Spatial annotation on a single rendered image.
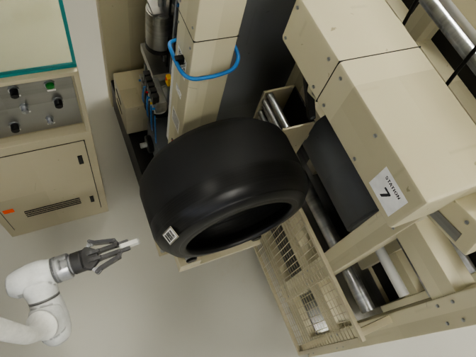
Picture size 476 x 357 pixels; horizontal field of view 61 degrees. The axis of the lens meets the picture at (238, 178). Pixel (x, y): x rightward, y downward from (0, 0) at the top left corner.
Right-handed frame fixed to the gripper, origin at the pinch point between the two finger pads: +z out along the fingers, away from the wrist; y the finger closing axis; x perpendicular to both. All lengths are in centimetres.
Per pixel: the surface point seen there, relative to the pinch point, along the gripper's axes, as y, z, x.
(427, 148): -24, 71, -69
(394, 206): -32, 61, -61
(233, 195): -9, 34, -37
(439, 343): -90, 152, 123
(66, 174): 57, -23, 39
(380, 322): -57, 77, 13
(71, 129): 60, -10, 9
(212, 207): -9.5, 27.5, -35.2
